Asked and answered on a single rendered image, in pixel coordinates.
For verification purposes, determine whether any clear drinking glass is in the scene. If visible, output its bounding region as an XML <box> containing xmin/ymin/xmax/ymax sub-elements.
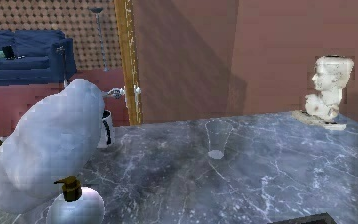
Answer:
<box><xmin>204</xmin><ymin>119</ymin><xmax>234</xmax><ymax>160</ymax></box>

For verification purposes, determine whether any yellow wooden room door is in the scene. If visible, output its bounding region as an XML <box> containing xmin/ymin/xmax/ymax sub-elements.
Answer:
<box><xmin>113</xmin><ymin>0</ymin><xmax>143</xmax><ymax>126</ymax></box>

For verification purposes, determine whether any pale blue rounded lump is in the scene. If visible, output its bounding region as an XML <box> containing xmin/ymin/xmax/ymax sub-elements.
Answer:
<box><xmin>0</xmin><ymin>78</ymin><xmax>106</xmax><ymax>214</ymax></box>

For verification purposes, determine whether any clear soap dispenser brown pump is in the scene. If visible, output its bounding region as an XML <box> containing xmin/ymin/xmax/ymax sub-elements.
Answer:
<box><xmin>46</xmin><ymin>175</ymin><xmax>106</xmax><ymax>224</ymax></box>

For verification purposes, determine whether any white bust statue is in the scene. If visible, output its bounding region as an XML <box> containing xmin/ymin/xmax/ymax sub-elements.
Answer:
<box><xmin>291</xmin><ymin>55</ymin><xmax>355</xmax><ymax>131</ymax></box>

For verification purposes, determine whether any dark blue sofa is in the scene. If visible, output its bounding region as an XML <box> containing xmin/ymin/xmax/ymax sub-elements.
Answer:
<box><xmin>0</xmin><ymin>29</ymin><xmax>77</xmax><ymax>88</ymax></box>

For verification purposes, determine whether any black flat object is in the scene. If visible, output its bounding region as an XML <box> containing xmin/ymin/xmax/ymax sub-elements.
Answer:
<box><xmin>267</xmin><ymin>212</ymin><xmax>338</xmax><ymax>224</ymax></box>

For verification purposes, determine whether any silver door handle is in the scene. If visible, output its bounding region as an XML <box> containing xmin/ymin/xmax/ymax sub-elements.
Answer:
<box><xmin>102</xmin><ymin>87</ymin><xmax>126</xmax><ymax>100</ymax></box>

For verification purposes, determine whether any white mug black handle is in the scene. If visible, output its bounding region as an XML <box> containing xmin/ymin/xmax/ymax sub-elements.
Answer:
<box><xmin>96</xmin><ymin>109</ymin><xmax>116</xmax><ymax>150</ymax></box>

